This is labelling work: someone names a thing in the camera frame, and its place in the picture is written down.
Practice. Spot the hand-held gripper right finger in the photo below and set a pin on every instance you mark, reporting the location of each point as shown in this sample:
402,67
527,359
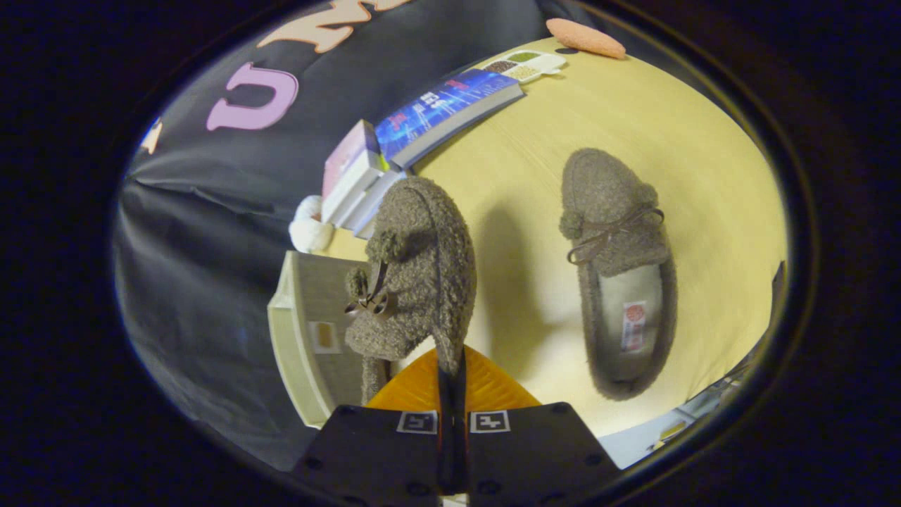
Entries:
535,451

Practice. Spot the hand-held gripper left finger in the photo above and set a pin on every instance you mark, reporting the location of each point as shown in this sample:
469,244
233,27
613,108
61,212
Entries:
380,451

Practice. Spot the cream storage box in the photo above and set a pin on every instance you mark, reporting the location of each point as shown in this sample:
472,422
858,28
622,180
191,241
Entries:
317,331

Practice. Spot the fuzzy brown shoe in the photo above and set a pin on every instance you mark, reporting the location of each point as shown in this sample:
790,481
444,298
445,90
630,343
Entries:
619,232
422,260

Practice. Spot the white plush toy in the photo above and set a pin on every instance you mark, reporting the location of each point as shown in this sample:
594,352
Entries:
310,225

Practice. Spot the black backdrop cloth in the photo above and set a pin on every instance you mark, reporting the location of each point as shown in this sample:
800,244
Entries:
232,232

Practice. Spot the pink and white book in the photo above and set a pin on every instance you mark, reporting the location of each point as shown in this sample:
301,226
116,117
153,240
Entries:
348,158

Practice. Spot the blue book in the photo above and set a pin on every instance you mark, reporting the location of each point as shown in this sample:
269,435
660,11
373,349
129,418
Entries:
443,109

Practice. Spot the white divided tray of grains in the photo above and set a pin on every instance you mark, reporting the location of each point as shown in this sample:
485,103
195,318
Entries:
524,65

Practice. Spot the orange oval sponge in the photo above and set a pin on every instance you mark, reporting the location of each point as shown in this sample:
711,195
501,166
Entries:
584,37

